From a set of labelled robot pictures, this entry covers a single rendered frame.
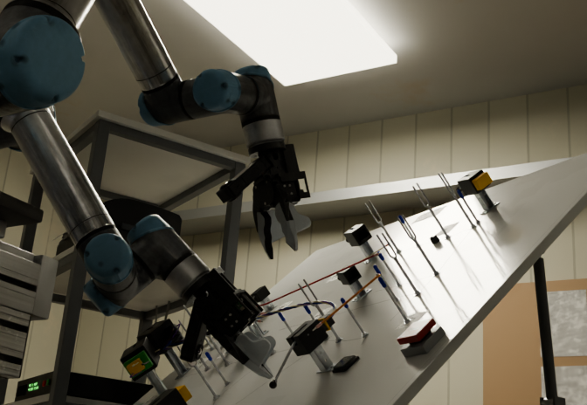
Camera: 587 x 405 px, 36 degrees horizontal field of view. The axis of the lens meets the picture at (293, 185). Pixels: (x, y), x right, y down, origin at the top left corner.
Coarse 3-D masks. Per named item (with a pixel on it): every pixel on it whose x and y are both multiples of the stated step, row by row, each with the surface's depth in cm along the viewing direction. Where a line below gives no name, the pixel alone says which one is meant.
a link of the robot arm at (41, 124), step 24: (0, 120) 157; (24, 120) 155; (48, 120) 157; (24, 144) 155; (48, 144) 154; (48, 168) 153; (72, 168) 153; (48, 192) 153; (72, 192) 151; (72, 216) 150; (96, 216) 150; (72, 240) 152; (96, 240) 147; (120, 240) 147; (96, 264) 145; (120, 264) 146; (120, 288) 153
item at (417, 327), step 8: (424, 320) 149; (432, 320) 147; (408, 328) 150; (416, 328) 148; (424, 328) 146; (400, 336) 149; (408, 336) 146; (416, 336) 145; (424, 336) 146; (400, 344) 148
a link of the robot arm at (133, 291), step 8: (136, 256) 161; (136, 264) 161; (144, 264) 161; (136, 272) 157; (144, 272) 161; (136, 280) 158; (144, 280) 161; (152, 280) 163; (88, 288) 159; (96, 288) 158; (128, 288) 156; (136, 288) 161; (88, 296) 160; (96, 296) 158; (104, 296) 158; (112, 296) 157; (120, 296) 157; (128, 296) 160; (96, 304) 158; (104, 304) 158; (112, 304) 159; (120, 304) 160; (104, 312) 160; (112, 312) 160
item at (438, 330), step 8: (432, 328) 149; (440, 328) 148; (432, 336) 146; (440, 336) 147; (408, 344) 149; (416, 344) 147; (424, 344) 145; (432, 344) 146; (408, 352) 148; (416, 352) 146; (424, 352) 145
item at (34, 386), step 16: (32, 384) 253; (48, 384) 242; (80, 384) 240; (96, 384) 242; (112, 384) 245; (128, 384) 247; (144, 384) 250; (16, 400) 263; (112, 400) 244; (128, 400) 246
